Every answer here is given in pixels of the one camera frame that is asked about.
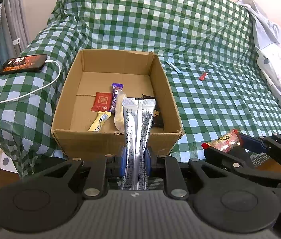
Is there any black chocolate bar packet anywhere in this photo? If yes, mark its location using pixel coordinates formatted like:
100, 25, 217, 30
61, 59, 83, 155
142, 94, 164, 128

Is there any red brown candy packet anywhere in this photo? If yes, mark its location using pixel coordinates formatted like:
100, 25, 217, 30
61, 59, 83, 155
201, 129, 243, 153

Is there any silver foil stick pack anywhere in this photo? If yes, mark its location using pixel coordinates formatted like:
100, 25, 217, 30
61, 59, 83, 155
122, 97, 156, 190

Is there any yellow snack bar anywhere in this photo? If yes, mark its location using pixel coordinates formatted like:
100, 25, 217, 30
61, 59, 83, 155
88, 111, 111, 132

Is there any beige nougat snack pack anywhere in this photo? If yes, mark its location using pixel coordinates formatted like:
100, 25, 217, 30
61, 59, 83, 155
114, 90, 127, 133

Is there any purple candy bar wrapper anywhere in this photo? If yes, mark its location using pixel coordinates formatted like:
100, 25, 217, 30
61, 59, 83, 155
110, 83, 124, 113

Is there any light blue stick sachet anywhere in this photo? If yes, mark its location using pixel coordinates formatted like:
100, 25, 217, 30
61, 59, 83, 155
165, 61, 182, 74

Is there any small red stick packet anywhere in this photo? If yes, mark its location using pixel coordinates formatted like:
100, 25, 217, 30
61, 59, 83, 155
199, 72, 208, 81

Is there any small dark red packet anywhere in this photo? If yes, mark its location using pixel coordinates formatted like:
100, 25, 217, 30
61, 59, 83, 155
91, 92, 112, 112

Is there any brown cardboard box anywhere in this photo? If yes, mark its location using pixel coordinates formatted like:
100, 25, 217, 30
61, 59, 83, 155
52, 49, 184, 160

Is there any white crumpled cloth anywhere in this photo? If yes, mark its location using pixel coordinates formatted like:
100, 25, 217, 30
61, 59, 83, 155
237, 0, 281, 105

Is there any green checkered sofa cover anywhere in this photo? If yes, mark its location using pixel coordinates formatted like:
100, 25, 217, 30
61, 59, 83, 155
0, 0, 281, 177

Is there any black smartphone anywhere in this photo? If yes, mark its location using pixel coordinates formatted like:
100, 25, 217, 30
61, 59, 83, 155
0, 54, 48, 75

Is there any grey curtain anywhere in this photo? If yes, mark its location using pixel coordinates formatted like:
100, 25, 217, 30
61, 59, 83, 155
0, 0, 30, 65

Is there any white charging cable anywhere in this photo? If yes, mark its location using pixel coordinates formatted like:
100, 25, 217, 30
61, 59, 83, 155
0, 59, 62, 116

